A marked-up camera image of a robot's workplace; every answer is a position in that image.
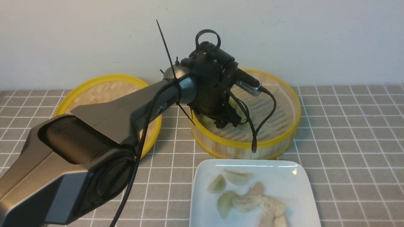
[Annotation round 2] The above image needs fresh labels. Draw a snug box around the green dumpling plate lower left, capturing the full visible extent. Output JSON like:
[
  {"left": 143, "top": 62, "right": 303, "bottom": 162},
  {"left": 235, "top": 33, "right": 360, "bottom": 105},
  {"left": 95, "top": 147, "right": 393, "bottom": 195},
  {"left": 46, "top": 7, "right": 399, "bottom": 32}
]
[{"left": 217, "top": 190, "right": 239, "bottom": 220}]

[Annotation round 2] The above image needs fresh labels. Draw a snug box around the black cable tie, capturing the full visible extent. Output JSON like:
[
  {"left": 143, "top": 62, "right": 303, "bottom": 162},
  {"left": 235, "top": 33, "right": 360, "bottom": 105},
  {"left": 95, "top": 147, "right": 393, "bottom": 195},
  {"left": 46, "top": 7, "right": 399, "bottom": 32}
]
[{"left": 156, "top": 19, "right": 195, "bottom": 125}]

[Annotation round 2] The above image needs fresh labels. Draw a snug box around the bamboo steamer lid yellow rim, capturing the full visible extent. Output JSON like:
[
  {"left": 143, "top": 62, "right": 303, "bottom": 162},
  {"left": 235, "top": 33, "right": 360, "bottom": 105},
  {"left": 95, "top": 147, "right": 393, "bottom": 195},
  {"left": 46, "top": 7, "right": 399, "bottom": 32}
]
[{"left": 52, "top": 74, "right": 162, "bottom": 160}]

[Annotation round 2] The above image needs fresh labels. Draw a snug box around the pink dumpling plate top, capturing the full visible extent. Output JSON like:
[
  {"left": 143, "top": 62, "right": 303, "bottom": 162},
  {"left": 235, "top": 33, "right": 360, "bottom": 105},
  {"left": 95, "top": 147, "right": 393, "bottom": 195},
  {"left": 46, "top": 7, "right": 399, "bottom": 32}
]
[{"left": 245, "top": 181, "right": 264, "bottom": 196}]

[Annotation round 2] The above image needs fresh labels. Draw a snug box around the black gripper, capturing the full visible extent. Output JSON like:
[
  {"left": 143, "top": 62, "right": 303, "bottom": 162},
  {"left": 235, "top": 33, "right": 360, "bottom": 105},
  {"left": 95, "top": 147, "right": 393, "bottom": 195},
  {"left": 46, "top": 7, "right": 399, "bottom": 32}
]
[{"left": 189, "top": 41, "right": 242, "bottom": 128}]

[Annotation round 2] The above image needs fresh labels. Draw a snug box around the white dumpling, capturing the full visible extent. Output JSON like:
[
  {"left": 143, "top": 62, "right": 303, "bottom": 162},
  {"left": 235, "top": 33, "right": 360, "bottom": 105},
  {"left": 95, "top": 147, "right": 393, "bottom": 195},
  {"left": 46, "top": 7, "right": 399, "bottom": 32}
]
[{"left": 224, "top": 169, "right": 253, "bottom": 186}]

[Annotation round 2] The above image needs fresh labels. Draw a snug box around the green dumpling steamer lower left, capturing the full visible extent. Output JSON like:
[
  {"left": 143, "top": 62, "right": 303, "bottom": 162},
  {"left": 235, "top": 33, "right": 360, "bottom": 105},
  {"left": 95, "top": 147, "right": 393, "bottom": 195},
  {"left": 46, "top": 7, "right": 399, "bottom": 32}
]
[{"left": 199, "top": 115, "right": 216, "bottom": 128}]

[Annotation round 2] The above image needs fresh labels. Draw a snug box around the bamboo steamer basket yellow rim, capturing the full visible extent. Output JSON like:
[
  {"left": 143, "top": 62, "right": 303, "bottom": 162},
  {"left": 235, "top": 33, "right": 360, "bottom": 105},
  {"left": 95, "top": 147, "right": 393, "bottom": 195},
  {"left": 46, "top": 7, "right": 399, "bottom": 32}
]
[{"left": 191, "top": 70, "right": 301, "bottom": 160}]

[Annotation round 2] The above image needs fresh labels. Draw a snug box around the pink dumpling plate bottom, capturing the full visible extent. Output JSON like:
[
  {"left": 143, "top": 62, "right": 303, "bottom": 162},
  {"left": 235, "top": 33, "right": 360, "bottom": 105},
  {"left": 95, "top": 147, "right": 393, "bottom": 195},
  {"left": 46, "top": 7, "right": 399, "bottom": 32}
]
[{"left": 258, "top": 213, "right": 274, "bottom": 227}]

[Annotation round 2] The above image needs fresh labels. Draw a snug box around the green dumpling plate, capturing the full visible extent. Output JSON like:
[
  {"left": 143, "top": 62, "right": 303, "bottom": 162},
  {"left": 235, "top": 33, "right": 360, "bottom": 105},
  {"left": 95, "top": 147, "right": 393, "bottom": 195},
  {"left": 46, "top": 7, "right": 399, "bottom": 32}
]
[
  {"left": 217, "top": 190, "right": 239, "bottom": 220},
  {"left": 206, "top": 174, "right": 227, "bottom": 194}
]

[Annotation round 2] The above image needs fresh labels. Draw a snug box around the pink dumpling plate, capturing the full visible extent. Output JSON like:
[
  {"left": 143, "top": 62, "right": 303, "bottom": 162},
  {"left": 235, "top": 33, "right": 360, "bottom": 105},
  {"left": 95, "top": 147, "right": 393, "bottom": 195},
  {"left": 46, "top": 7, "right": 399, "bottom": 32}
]
[
  {"left": 245, "top": 181, "right": 264, "bottom": 196},
  {"left": 258, "top": 213, "right": 274, "bottom": 227}
]

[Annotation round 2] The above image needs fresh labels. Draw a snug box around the black cable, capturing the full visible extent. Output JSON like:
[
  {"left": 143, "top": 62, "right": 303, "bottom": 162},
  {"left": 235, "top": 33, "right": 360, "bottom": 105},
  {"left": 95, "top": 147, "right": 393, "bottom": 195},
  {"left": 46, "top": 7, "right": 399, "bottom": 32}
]
[{"left": 109, "top": 29, "right": 277, "bottom": 227}]

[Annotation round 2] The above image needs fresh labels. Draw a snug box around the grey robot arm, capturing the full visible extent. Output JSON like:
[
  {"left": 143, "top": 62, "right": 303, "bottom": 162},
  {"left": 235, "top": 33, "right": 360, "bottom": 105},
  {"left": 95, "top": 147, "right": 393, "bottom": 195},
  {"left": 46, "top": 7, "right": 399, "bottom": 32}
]
[{"left": 1, "top": 42, "right": 238, "bottom": 227}]

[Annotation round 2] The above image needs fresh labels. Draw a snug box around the white dumpling plate centre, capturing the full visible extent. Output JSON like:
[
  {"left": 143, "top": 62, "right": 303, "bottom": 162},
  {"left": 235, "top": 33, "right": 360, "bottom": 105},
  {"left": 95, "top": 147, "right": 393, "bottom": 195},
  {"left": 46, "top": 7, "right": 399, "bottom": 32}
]
[{"left": 231, "top": 195, "right": 262, "bottom": 213}]

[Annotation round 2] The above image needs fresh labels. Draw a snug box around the green dumpling plate upper left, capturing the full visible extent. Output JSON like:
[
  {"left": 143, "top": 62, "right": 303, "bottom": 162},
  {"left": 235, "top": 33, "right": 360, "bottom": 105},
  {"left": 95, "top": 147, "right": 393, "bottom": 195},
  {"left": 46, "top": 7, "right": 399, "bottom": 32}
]
[{"left": 206, "top": 174, "right": 227, "bottom": 194}]

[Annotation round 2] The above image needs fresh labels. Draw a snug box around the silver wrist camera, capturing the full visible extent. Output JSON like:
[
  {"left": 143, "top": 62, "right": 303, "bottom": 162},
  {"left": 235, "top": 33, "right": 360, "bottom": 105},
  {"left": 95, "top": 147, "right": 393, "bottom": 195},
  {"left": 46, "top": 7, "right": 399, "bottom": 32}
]
[{"left": 234, "top": 68, "right": 262, "bottom": 97}]

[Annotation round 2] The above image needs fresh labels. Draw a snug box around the white square plate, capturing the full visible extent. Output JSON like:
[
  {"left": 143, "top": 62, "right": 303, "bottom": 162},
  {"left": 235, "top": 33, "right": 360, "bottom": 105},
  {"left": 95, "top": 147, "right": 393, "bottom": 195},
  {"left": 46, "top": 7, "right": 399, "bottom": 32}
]
[{"left": 189, "top": 159, "right": 321, "bottom": 227}]

